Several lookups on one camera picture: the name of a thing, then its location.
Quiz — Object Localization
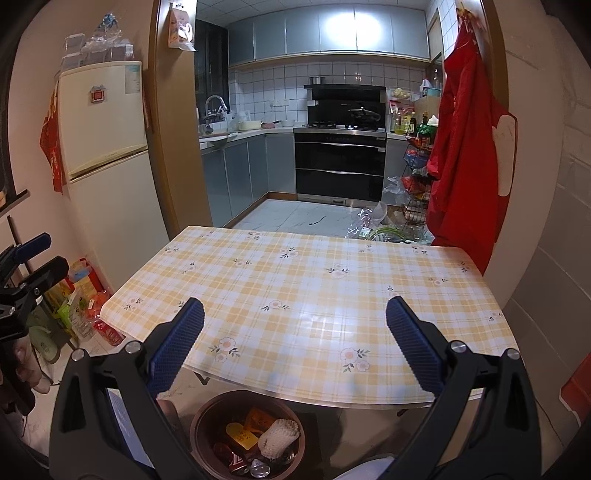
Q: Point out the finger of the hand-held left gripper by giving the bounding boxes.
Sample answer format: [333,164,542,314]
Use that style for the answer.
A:
[0,233,52,278]
[16,257,70,308]

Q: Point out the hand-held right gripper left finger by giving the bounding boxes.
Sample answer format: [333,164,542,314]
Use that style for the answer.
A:
[48,298,206,480]

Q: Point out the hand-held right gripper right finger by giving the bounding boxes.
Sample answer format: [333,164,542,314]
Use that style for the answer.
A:
[385,295,542,480]

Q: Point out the brown round trash bin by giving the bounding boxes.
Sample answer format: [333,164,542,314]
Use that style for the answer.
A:
[189,390,306,480]

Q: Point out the white foam fruit net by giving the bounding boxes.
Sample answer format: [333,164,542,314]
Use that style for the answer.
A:
[257,418,300,460]

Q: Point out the person's left hand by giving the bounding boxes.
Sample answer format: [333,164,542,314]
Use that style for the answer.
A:
[11,339,51,394]

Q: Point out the green snack packets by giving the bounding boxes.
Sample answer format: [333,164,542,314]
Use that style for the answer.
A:
[55,295,93,342]

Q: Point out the yellow plaid tablecloth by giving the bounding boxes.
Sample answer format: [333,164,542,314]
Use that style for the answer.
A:
[100,225,518,409]

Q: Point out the cream two-door refrigerator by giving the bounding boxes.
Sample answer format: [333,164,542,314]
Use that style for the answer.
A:
[58,61,162,278]

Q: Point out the plastic bags of groceries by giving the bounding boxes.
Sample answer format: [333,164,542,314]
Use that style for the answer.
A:
[344,175,435,245]

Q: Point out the grey lower kitchen cabinets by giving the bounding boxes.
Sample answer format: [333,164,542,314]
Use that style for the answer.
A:
[201,133,296,227]

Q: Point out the grey kitchen cabinets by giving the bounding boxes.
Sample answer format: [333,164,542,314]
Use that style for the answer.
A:
[227,6,431,68]
[201,133,296,227]

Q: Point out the red hanging apron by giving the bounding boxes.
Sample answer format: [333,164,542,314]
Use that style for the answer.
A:
[426,18,517,273]

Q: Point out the clear plastic storage box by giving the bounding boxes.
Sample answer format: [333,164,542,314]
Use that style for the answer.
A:
[62,34,86,68]

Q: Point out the black built-in stove oven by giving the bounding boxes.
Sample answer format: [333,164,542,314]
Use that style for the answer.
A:
[294,127,387,204]

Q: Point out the clear plastic bag bundle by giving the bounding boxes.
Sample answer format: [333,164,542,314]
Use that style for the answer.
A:
[83,14,134,63]

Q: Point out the group of condiment bottles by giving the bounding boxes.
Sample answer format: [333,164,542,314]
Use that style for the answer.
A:
[389,104,430,136]

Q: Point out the chrome kitchen faucet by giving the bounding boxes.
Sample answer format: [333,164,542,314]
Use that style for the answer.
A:
[204,95,229,125]

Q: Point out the black wok with lid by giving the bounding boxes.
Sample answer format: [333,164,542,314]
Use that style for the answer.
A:
[347,107,382,124]

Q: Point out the cardboard box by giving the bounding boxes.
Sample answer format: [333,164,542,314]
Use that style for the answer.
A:
[413,95,441,116]

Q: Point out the hanging printed paper bag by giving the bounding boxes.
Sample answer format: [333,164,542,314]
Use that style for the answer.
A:
[167,2,199,51]

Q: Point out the grey upper kitchen cabinets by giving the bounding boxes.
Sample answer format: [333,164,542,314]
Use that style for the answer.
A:
[227,6,431,68]

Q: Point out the red paper wall hanging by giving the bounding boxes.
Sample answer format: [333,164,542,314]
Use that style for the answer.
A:
[39,88,68,193]

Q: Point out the black wire storage rack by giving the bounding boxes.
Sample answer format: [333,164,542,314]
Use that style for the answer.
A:
[403,134,435,227]

